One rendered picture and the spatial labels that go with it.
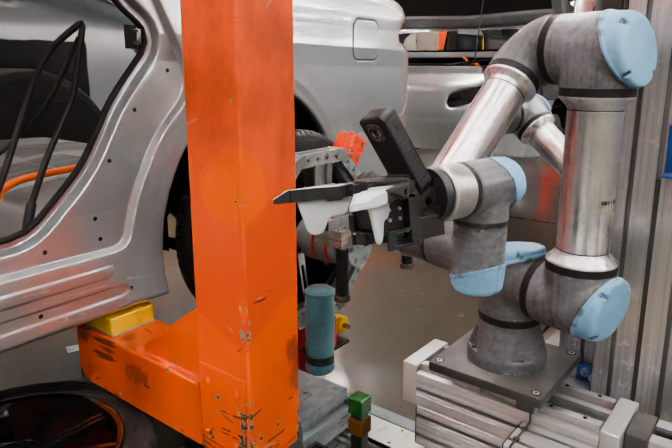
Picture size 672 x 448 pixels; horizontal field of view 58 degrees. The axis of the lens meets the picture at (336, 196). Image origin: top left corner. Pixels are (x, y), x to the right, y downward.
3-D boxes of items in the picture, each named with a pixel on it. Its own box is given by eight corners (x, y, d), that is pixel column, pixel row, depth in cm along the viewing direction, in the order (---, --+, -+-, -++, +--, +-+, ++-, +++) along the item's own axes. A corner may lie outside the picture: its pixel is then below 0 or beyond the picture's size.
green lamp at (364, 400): (357, 405, 138) (357, 389, 137) (372, 411, 135) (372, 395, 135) (347, 412, 135) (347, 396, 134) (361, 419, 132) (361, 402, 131)
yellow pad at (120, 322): (127, 308, 177) (126, 292, 175) (156, 320, 168) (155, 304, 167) (83, 324, 166) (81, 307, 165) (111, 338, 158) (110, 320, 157)
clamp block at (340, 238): (326, 240, 168) (326, 221, 167) (352, 246, 163) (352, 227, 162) (314, 244, 165) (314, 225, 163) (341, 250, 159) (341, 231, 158)
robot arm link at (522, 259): (503, 293, 125) (507, 230, 122) (561, 314, 114) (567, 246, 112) (464, 307, 118) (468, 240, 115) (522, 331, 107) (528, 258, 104)
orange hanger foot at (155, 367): (131, 355, 182) (122, 245, 175) (254, 415, 151) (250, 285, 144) (79, 377, 170) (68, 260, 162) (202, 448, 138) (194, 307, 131)
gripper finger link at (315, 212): (276, 240, 73) (352, 234, 73) (272, 192, 72) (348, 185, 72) (278, 236, 76) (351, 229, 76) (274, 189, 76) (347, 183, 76)
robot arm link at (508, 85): (505, 3, 108) (360, 227, 96) (560, -2, 99) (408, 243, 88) (531, 49, 115) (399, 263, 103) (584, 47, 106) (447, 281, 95)
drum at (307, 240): (320, 249, 199) (320, 208, 196) (374, 262, 187) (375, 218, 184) (292, 260, 188) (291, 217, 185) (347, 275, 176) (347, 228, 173)
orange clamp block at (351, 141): (339, 164, 203) (348, 140, 205) (358, 166, 198) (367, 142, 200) (328, 154, 197) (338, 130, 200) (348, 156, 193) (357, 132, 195)
